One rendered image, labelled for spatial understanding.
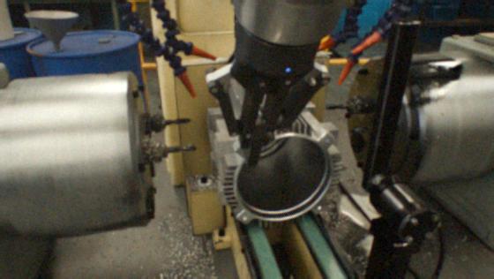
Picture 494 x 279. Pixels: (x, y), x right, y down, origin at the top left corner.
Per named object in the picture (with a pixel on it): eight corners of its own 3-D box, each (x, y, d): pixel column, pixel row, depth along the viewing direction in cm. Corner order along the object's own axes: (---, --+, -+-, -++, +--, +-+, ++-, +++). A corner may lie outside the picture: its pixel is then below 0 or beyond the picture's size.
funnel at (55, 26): (50, 56, 200) (38, 8, 188) (93, 54, 202) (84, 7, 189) (30, 69, 178) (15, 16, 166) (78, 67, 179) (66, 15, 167)
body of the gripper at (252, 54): (318, -14, 32) (295, 59, 40) (226, -12, 31) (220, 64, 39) (345, 43, 29) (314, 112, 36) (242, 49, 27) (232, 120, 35)
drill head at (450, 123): (305, 154, 82) (315, 43, 70) (458, 136, 89) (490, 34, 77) (358, 227, 60) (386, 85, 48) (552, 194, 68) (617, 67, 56)
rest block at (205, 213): (190, 217, 80) (185, 172, 74) (220, 213, 81) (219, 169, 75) (192, 236, 75) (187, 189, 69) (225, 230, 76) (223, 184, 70)
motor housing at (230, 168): (210, 170, 75) (205, 83, 66) (296, 160, 78) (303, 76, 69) (225, 236, 58) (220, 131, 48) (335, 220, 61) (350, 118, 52)
